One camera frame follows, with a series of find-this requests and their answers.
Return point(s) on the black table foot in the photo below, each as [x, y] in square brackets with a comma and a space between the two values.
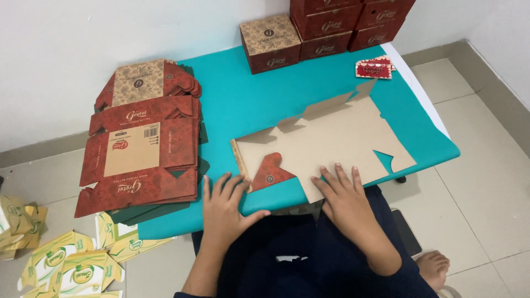
[400, 179]

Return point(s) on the grey sandal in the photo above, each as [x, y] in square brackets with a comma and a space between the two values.
[450, 292]

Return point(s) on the teal table cover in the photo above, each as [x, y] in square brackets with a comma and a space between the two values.
[248, 99]

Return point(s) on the heap of yellow green cartons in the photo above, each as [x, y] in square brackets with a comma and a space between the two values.
[78, 269]

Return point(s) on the stack of red flat cartons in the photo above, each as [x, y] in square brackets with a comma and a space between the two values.
[140, 157]

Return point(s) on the stack of assembled red boxes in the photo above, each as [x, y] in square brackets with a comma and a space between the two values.
[327, 29]

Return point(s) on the person's right hand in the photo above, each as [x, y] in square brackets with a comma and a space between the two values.
[345, 202]

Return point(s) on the person's dark blue clothing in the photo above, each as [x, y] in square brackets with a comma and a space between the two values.
[290, 240]

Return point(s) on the person's left hand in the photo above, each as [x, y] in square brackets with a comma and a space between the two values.
[223, 215]

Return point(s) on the person's right foot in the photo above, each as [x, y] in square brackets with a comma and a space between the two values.
[432, 268]

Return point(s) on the brown cardboard box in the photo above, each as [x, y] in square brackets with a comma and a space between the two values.
[331, 136]

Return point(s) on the pile of red patterned cards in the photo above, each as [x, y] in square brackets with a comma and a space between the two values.
[374, 68]

